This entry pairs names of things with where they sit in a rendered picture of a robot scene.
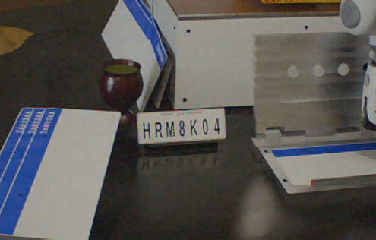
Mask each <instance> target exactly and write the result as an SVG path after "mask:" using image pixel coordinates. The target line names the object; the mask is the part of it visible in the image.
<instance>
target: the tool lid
mask: <svg viewBox="0 0 376 240"><path fill-rule="evenodd" d="M369 47H370V36H355V35H352V34H351V33H348V32H332V33H326V32H314V33H280V34H264V33H262V34H253V52H254V133H256V134H264V133H266V128H271V127H280V130H281V131H283V132H287V131H303V132H305V135H304V137H322V136H333V135H335V134H336V128H351V127H361V121H362V119H363V117H362V92H363V87H364V82H365V75H366V74H364V72H363V71H362V66H363V65H364V64H366V63H369V64H371V61H372V60H374V59H373V58H370V57H369ZM342 63H345V64H346V65H347V68H348V69H347V72H346V73H345V74H339V72H338V67H339V66H340V65H341V64H342ZM316 65H321V67H322V69H323V71H322V74H321V75H319V76H315V75H314V74H313V68H314V67H315V66H316ZM291 66H296V67H297V69H298V73H297V75H296V76H295V77H289V76H288V74H287V70H288V68H289V67H291Z"/></svg>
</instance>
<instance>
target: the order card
mask: <svg viewBox="0 0 376 240"><path fill-rule="evenodd" d="M137 132H138V143H139V144H155V143H165V142H177V141H198V140H209V139H220V138H225V137H226V131H225V117H224V109H223V108H222V109H198V110H185V111H173V112H148V113H138V114H137Z"/></svg>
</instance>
